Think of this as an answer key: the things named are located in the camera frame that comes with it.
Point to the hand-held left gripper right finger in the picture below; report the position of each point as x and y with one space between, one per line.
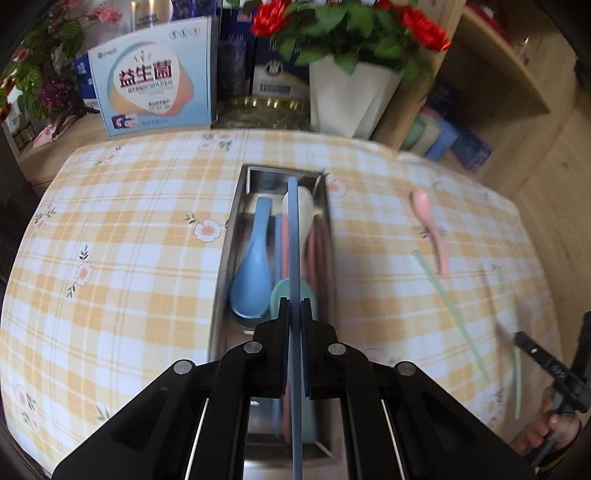
306 350

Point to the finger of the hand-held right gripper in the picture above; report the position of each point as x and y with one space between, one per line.
540 357

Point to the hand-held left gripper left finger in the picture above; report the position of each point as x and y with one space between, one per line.
272 360

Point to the green chopstick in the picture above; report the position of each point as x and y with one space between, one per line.
517 383
443 300

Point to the teal spoon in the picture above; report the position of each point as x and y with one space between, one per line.
279 297

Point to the pink chopstick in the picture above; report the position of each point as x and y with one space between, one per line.
318 258
285 244

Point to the blue chopstick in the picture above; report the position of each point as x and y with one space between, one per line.
293 240
278 244

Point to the beige spoon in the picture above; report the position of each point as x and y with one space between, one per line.
307 207

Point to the stainless steel utensil tray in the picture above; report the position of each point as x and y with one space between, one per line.
258 182

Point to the person's right hand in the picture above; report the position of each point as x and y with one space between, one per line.
538 436

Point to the blue spoon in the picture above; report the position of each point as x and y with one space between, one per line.
251 281

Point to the yellow plaid floral tablecloth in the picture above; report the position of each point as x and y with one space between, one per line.
138 277

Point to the pink spoon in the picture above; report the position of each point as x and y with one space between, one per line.
422 203

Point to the purple printed box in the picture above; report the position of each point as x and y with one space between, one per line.
472 150

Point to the blue cup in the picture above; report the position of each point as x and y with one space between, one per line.
447 141

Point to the green cup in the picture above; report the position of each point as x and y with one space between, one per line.
413 134

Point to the gold metal tray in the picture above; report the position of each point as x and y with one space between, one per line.
261 113

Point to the beige cup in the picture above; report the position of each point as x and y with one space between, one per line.
430 138

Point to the white vase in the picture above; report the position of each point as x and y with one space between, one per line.
351 101

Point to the pink cup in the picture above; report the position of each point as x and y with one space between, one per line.
429 114

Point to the white and blue box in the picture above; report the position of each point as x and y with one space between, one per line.
279 78

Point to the dark blue printed box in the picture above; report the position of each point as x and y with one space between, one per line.
445 97

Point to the wooden shelf cabinet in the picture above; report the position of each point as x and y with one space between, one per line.
498 60

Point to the white and blue carton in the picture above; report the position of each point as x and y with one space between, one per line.
157 78

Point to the dark blue tall box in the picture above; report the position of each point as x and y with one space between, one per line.
236 50

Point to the red rose bouquet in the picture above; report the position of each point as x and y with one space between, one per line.
351 23

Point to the red box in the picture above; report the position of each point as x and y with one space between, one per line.
489 21

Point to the green leafy plant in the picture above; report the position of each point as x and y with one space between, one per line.
41 69

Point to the pink blossom branches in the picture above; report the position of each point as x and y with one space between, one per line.
104 14

